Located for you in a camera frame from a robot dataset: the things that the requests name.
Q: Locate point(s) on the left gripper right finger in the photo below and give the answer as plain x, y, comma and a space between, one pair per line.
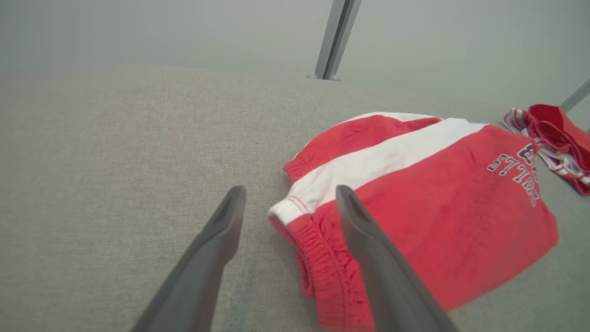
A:
387, 281

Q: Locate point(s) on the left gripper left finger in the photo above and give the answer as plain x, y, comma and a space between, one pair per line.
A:
203, 267

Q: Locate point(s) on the red shorts with white stripe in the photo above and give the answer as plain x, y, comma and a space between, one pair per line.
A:
451, 216

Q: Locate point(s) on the red and white shirt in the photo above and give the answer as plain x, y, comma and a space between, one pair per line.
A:
557, 133

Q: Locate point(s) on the grey wall post with feet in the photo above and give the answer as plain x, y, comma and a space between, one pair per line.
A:
336, 37

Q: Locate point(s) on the slim grey post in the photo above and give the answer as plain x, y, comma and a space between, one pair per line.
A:
576, 96

